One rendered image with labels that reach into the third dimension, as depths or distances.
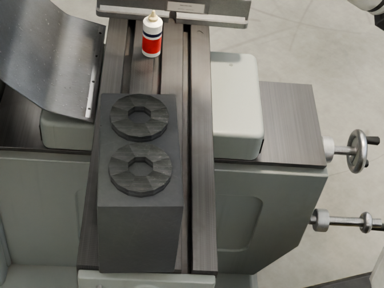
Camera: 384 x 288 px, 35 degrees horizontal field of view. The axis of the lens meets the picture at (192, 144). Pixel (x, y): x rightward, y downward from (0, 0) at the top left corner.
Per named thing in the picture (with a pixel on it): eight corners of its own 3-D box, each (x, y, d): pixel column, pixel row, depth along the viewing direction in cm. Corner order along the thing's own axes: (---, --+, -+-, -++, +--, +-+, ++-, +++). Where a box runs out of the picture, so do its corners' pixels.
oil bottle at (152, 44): (160, 46, 134) (163, 5, 126) (160, 58, 132) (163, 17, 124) (142, 45, 134) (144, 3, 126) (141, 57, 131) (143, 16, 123)
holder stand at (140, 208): (168, 166, 113) (177, 87, 98) (175, 273, 99) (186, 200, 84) (102, 165, 112) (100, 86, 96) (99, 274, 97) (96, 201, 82)
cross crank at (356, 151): (362, 149, 169) (375, 120, 160) (370, 183, 161) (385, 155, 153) (305, 146, 168) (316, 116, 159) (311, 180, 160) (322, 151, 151)
